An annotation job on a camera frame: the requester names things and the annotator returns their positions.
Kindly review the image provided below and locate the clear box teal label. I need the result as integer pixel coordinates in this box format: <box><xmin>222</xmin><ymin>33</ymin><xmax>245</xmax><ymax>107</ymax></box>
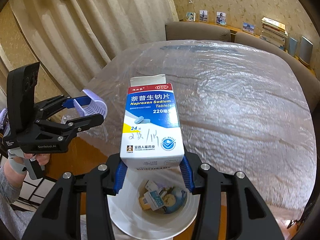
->
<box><xmin>144</xmin><ymin>191</ymin><xmax>164</xmax><ymax>211</ymax></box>

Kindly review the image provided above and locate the small blue-grey speaker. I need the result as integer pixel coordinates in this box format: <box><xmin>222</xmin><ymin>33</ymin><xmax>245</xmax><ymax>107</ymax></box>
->
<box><xmin>288</xmin><ymin>37</ymin><xmax>298</xmax><ymax>57</ymax></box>

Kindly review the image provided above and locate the leftmost photo frame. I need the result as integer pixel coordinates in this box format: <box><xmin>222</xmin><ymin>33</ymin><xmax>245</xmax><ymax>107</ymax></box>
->
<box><xmin>185</xmin><ymin>12</ymin><xmax>196</xmax><ymax>22</ymax></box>

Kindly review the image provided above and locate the beige curtain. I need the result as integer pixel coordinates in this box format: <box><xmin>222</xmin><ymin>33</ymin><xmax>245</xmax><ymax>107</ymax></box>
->
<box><xmin>1</xmin><ymin>0</ymin><xmax>178</xmax><ymax>95</ymax></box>

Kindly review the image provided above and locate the brown sofa cushion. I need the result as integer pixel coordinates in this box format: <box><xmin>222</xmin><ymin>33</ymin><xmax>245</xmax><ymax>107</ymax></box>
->
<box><xmin>234</xmin><ymin>31</ymin><xmax>320</xmax><ymax>113</ymax></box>
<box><xmin>165</xmin><ymin>22</ymin><xmax>231</xmax><ymax>42</ymax></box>

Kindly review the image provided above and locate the white trash bin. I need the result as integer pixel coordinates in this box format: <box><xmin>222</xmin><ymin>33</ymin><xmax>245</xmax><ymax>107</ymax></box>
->
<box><xmin>108</xmin><ymin>169</ymin><xmax>200</xmax><ymax>239</ymax></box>

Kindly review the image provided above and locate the grey sleeved left forearm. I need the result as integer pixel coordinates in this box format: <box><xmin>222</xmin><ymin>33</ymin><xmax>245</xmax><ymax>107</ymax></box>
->
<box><xmin>1</xmin><ymin>166</ymin><xmax>35</xmax><ymax>239</ymax></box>

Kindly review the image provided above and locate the brown cardboard box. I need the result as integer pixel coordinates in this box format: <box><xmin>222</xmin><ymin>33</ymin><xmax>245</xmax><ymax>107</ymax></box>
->
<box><xmin>139</xmin><ymin>197</ymin><xmax>151</xmax><ymax>210</ymax></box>

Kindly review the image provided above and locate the cream tissue ball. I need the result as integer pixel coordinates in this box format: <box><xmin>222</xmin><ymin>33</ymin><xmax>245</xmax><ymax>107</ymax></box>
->
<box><xmin>163</xmin><ymin>194</ymin><xmax>176</xmax><ymax>207</ymax></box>

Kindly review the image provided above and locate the stack of books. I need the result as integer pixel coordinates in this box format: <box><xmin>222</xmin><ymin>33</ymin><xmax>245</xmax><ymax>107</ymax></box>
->
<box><xmin>260</xmin><ymin>17</ymin><xmax>288</xmax><ymax>50</ymax></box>

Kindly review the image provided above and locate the brown sofa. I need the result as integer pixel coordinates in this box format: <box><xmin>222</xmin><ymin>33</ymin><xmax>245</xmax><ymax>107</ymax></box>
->
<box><xmin>164</xmin><ymin>21</ymin><xmax>320</xmax><ymax>113</ymax></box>

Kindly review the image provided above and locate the blue white drawstring bag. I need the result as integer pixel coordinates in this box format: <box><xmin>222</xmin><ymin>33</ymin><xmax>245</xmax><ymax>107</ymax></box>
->
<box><xmin>162</xmin><ymin>186</ymin><xmax>187</xmax><ymax>215</ymax></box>

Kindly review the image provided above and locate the right brown sofa cushion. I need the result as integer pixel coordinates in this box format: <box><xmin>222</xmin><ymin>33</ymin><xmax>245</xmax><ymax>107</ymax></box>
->
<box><xmin>234</xmin><ymin>31</ymin><xmax>320</xmax><ymax>113</ymax></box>

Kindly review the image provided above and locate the blue white medicine box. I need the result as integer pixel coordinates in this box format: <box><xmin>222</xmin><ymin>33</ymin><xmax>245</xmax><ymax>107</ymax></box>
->
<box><xmin>120</xmin><ymin>74</ymin><xmax>184</xmax><ymax>171</ymax></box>

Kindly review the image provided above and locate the large grey speaker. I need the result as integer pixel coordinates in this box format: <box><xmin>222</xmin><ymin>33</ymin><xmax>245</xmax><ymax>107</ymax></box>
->
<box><xmin>298</xmin><ymin>36</ymin><xmax>313</xmax><ymax>67</ymax></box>

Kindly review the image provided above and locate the landscape photo frame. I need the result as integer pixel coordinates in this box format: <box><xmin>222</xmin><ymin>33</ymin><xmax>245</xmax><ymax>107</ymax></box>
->
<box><xmin>242</xmin><ymin>22</ymin><xmax>255</xmax><ymax>35</ymax></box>

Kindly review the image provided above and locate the left hand with grey brace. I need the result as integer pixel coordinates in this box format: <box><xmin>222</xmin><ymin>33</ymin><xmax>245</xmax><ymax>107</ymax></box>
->
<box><xmin>3</xmin><ymin>148</ymin><xmax>50</xmax><ymax>188</ymax></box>

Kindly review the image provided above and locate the left brown sofa cushion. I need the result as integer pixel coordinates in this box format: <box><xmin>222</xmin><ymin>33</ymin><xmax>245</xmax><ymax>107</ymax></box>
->
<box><xmin>165</xmin><ymin>22</ymin><xmax>231</xmax><ymax>42</ymax></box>

